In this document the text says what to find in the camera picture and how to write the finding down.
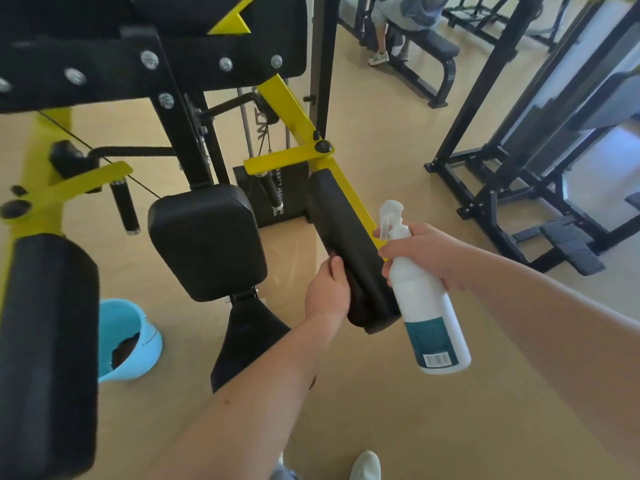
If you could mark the person's left hand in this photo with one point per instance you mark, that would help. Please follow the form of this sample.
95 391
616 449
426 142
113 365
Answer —
325 297

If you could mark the person's right hand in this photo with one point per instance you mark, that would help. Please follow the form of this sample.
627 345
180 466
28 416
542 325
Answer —
430 249

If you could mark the person's left thumb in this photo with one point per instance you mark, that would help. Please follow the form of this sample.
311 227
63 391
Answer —
339 274

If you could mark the black cleaning cloth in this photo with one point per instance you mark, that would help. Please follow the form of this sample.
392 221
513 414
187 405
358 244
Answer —
367 307

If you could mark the white spray bottle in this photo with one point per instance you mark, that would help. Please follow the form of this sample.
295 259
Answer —
430 319

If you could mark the person's left forearm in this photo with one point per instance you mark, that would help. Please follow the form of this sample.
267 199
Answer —
260 394

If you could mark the person's right forearm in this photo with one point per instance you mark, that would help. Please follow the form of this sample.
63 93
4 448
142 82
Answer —
550 334

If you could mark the black weight stack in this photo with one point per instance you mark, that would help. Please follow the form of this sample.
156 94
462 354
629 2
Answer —
292 194

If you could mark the black seat cushion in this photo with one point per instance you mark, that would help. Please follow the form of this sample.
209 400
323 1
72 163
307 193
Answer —
247 339

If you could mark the black square cushion pad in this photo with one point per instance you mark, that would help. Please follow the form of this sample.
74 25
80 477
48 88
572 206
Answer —
207 242

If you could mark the person's white shoe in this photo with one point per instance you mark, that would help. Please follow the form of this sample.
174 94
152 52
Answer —
366 467
379 58

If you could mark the light blue bucket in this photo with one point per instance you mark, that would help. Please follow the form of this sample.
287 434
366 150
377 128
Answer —
145 339

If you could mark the dark cloth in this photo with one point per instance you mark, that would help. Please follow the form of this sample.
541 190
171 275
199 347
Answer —
125 349

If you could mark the black gym rack machine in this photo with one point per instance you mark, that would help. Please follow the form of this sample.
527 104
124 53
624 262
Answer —
480 84

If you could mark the black foot plate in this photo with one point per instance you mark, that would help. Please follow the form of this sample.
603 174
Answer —
575 249

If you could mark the black weight bench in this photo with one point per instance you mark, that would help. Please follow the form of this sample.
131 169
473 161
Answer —
430 49

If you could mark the black back rest pad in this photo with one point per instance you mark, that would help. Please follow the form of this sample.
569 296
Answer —
100 59

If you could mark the yellow black gym machine frame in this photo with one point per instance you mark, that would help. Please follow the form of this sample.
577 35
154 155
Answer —
280 102

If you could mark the black gym equipment frame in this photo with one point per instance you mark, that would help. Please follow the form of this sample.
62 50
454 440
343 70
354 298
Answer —
500 14

